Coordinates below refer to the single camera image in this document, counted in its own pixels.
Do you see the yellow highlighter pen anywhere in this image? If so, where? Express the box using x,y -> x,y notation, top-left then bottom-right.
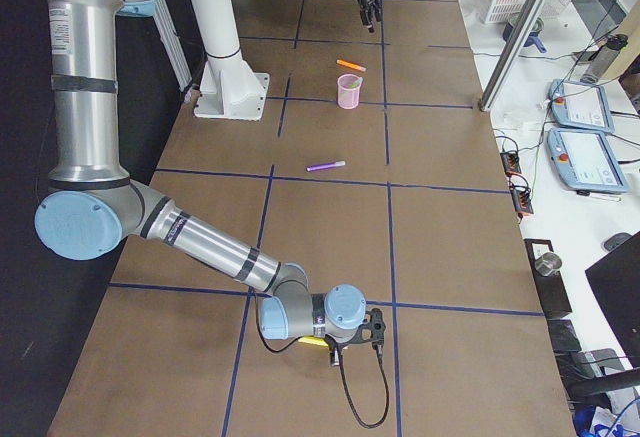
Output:
298,336 -> 327,347

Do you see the orange highlighter pen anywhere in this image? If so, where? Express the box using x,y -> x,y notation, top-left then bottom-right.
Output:
336,59 -> 367,72

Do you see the pink mesh pen holder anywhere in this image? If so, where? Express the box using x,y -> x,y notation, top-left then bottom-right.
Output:
337,74 -> 361,110

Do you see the purple highlighter pen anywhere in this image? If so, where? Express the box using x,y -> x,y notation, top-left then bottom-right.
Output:
306,160 -> 346,172

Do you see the upper teach pendant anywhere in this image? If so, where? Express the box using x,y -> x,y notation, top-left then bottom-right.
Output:
548,79 -> 614,134

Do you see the teach pendant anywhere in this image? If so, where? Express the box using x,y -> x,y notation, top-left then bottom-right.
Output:
548,79 -> 614,134
547,128 -> 629,195

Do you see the lower teach pendant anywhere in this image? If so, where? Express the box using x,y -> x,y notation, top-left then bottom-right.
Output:
547,128 -> 629,195

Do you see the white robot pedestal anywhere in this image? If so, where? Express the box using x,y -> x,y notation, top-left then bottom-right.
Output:
191,0 -> 270,121

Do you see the aluminium frame post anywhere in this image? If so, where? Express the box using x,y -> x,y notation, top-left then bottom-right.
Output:
479,0 -> 546,112

